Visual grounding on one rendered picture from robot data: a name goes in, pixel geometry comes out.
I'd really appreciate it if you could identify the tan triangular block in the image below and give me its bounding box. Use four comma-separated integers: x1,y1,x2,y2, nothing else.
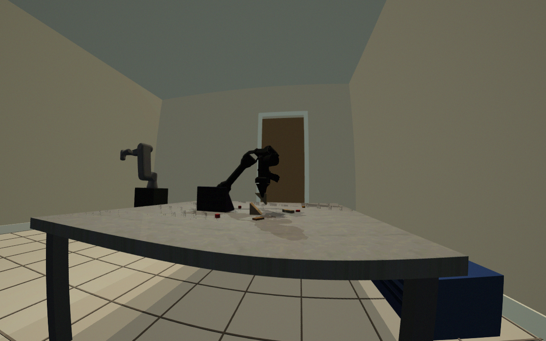
255,193,267,205
250,202,262,215

